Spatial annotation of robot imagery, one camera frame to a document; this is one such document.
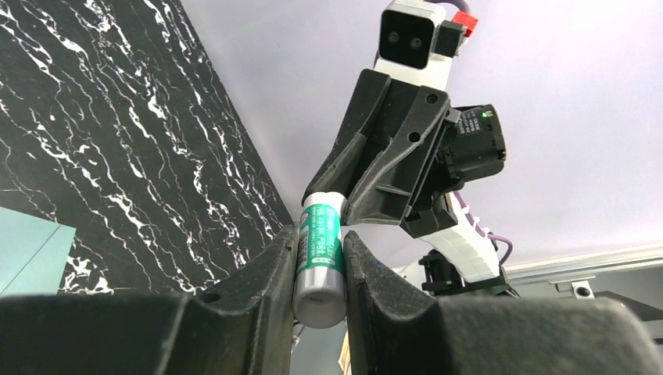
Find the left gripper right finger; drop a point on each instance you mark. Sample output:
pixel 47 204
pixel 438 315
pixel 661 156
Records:
pixel 394 328

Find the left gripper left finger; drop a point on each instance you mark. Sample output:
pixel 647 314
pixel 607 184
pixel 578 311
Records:
pixel 242 325

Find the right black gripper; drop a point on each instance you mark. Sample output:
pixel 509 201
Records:
pixel 420 150

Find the green white marker pen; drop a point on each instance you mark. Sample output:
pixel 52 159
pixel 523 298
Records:
pixel 319 298

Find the teal paper envelope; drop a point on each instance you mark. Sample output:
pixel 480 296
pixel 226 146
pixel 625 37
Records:
pixel 34 252

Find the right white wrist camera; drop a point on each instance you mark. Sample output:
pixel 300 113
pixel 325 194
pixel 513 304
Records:
pixel 417 42

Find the aluminium frame rail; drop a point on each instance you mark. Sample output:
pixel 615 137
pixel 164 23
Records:
pixel 576 269

